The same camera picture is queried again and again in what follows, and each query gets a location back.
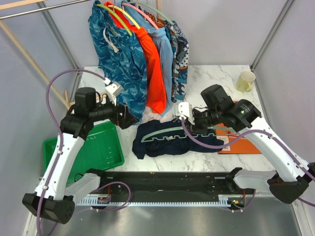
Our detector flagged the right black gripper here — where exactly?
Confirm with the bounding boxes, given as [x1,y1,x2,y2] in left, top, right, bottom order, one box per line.
[185,107,221,135]

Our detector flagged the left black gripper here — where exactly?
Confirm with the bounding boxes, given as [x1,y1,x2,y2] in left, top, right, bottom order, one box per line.
[89,94,139,129]

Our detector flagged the navy blue shorts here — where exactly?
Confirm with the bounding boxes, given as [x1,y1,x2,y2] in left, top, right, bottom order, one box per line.
[132,119,222,159]

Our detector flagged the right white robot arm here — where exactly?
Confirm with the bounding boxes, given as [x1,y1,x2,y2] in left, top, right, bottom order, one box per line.
[177,85,315,204]

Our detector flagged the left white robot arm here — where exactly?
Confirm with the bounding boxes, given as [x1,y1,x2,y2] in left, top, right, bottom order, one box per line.
[22,82,138,224]

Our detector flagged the orange hanging shorts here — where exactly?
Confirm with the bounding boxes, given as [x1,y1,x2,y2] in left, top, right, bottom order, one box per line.
[104,1,166,114]

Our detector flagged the blue patterned hanging shorts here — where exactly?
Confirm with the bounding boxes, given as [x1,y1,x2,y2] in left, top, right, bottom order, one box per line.
[88,0,147,119]

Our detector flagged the patterned grey orange shorts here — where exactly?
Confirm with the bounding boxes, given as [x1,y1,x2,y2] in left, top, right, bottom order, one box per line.
[145,12,189,105]

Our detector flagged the light blue hanging shorts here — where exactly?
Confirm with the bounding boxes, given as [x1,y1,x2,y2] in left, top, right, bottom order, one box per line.
[116,0,173,116]

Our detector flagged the lime green hanger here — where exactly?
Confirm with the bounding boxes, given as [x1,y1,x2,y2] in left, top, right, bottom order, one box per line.
[96,4,132,36]

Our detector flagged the yellow hanger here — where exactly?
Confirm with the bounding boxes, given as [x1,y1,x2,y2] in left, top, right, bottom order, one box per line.
[112,5,140,29]

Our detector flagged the pink hanger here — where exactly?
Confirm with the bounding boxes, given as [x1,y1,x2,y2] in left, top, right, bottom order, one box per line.
[119,0,159,32]

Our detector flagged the mint green loaded hanger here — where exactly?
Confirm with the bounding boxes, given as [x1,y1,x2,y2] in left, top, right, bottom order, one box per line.
[128,0,174,25]

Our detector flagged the green plastic tray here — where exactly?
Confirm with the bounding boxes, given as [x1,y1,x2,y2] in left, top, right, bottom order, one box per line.
[42,122,125,184]

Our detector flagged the orange notebook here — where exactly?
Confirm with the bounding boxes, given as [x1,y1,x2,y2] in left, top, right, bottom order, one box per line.
[215,100,263,155]

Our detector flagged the pale yellow mug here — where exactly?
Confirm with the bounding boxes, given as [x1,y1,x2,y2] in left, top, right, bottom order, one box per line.
[236,71,256,92]

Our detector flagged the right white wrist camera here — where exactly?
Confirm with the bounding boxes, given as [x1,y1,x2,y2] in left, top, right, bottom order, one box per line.
[175,102,194,125]

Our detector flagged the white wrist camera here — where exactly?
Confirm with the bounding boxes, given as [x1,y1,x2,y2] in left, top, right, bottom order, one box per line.
[175,102,194,125]
[104,77,123,106]

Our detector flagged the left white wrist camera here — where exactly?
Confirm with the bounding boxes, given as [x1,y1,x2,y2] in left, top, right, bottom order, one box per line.
[104,77,123,106]

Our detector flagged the wooden clothes rack frame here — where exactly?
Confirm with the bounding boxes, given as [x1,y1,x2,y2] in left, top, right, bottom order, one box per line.
[0,0,111,109]

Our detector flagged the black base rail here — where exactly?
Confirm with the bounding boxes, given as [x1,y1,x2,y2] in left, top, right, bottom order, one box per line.
[95,171,254,202]

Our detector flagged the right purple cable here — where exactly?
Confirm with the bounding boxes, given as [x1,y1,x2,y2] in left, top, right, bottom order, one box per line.
[181,118,315,213]

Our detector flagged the purple cable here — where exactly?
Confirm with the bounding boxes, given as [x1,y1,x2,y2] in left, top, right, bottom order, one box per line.
[181,118,315,213]
[36,69,132,236]

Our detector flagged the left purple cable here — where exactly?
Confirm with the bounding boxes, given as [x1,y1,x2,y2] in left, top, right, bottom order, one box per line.
[36,69,132,236]

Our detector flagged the white slotted cable duct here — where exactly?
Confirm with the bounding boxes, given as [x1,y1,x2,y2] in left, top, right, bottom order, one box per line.
[78,194,246,207]

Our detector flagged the metal clothes rail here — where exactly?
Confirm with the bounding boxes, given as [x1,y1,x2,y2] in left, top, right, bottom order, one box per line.
[0,0,90,20]

